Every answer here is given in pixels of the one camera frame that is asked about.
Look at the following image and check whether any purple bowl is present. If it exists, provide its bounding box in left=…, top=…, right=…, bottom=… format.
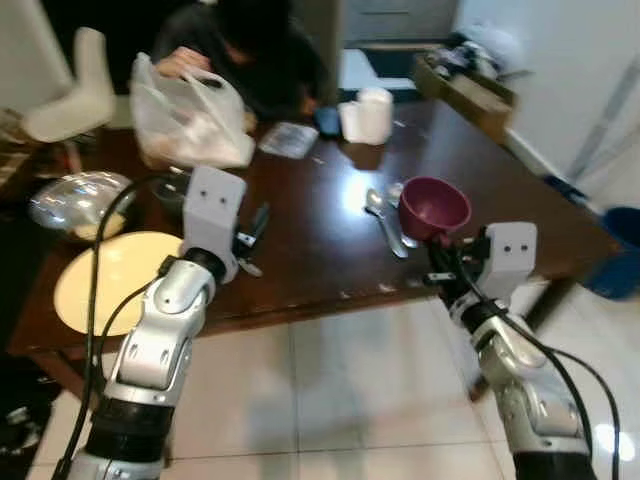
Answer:
left=399, top=177, right=472, bottom=245

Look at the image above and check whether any metal spoon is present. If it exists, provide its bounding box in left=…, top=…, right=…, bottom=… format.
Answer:
left=386, top=181, right=419, bottom=249
left=364, top=188, right=409, bottom=260

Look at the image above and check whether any clear plastic container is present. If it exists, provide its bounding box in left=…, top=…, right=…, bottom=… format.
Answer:
left=258, top=121, right=321, bottom=159

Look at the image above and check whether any dark wooden table leg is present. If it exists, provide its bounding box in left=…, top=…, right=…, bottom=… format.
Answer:
left=520, top=280, right=579, bottom=336

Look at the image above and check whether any white plastic bag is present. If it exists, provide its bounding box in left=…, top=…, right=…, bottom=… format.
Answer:
left=130, top=52, right=256, bottom=169

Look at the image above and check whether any pale yellow plate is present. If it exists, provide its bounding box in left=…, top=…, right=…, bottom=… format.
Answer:
left=53, top=231, right=186, bottom=337

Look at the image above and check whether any brown wooden box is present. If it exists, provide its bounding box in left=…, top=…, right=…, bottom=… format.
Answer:
left=412, top=45, right=519, bottom=146

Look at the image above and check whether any blue bucket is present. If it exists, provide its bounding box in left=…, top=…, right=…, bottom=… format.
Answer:
left=583, top=206, right=640, bottom=301

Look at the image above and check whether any white mug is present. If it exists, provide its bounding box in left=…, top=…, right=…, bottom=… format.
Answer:
left=338, top=87, right=394, bottom=146

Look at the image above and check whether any person in dark clothes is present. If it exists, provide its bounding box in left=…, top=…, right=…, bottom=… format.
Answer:
left=150, top=0, right=331, bottom=121

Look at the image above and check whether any shiny domed food cover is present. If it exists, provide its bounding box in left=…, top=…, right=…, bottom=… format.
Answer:
left=28, top=171, right=136, bottom=244

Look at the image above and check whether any grey kitchen cabinet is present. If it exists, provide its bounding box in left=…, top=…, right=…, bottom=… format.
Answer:
left=340, top=0, right=461, bottom=46

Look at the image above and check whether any pale right wrist camera mount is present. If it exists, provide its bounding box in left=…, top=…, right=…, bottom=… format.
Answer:
left=470, top=221, right=539, bottom=301

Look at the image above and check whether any pale wrist camera mount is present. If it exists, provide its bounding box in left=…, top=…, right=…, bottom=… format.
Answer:
left=470, top=221, right=539, bottom=301
left=182, top=165, right=248, bottom=284

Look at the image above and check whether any pale left wrist camera mount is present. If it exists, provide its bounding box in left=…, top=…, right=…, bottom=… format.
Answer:
left=182, top=165, right=248, bottom=284

